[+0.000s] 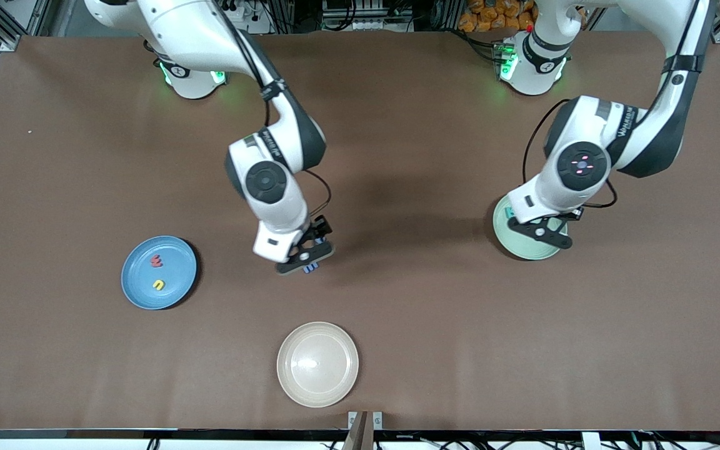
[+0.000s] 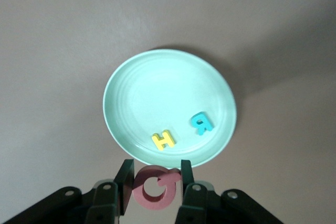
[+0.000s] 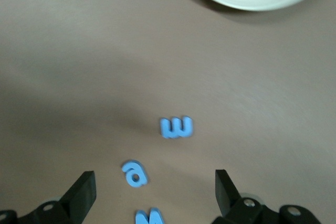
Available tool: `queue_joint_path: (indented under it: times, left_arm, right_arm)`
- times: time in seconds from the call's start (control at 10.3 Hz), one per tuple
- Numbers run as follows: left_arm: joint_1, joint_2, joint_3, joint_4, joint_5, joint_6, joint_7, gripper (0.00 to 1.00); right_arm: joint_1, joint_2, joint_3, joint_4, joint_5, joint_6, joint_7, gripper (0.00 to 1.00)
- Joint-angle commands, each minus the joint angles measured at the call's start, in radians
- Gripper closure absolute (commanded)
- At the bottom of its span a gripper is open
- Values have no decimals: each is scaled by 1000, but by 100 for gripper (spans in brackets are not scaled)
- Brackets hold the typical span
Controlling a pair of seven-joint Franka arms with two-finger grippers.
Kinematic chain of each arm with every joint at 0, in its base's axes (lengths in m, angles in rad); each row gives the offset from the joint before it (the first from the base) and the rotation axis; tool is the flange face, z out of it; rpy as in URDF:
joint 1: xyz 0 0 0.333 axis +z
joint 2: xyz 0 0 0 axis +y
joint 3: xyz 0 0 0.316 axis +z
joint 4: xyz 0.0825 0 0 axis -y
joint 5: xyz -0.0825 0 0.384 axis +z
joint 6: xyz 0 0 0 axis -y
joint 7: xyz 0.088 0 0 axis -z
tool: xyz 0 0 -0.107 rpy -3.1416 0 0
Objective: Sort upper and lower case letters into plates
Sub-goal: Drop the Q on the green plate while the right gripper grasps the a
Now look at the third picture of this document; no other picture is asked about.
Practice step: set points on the blue foam letter a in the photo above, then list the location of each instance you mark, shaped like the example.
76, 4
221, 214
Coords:
140, 180

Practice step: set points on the brown table cover sheet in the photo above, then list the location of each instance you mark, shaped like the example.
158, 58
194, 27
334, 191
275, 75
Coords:
78, 51

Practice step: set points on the blue foam letter W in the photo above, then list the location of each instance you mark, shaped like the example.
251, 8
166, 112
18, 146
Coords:
147, 217

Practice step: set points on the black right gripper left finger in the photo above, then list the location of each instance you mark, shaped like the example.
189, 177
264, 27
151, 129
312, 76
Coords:
78, 197

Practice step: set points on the blue foam letter m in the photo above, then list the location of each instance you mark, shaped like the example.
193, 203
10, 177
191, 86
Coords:
176, 133

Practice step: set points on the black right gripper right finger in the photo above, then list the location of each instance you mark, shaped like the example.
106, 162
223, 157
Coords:
228, 197

